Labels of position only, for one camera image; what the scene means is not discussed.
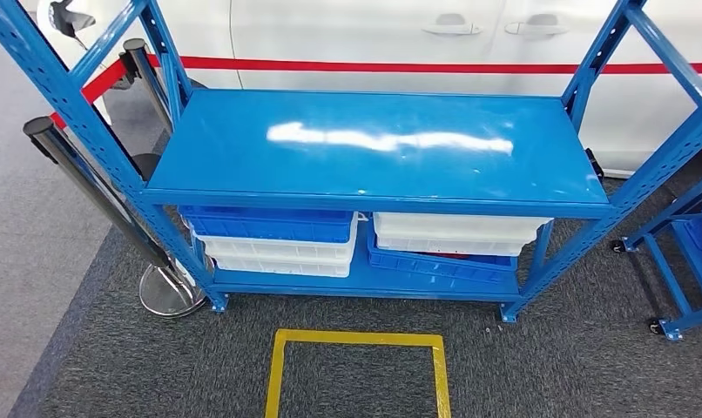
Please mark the yellow floor tape square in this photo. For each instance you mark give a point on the yellow floor tape square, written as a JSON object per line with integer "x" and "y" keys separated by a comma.
{"x": 357, "y": 337}

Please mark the blue metal shelf rack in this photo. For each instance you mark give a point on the blue metal shelf rack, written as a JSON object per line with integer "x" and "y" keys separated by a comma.
{"x": 385, "y": 156}

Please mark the blue rack on casters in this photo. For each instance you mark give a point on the blue rack on casters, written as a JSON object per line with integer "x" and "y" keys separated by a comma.
{"x": 668, "y": 283}

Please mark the red barrier belt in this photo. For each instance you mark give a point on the red barrier belt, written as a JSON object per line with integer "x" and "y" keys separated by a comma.
{"x": 357, "y": 65}

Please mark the stanchion with black belt head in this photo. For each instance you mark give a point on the stanchion with black belt head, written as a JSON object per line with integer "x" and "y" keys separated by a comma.
{"x": 137, "y": 57}

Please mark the white car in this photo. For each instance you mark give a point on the white car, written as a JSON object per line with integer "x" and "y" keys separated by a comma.
{"x": 357, "y": 29}

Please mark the stanchion with chrome base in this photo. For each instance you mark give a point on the stanchion with chrome base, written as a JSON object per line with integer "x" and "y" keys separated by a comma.
{"x": 166, "y": 294}

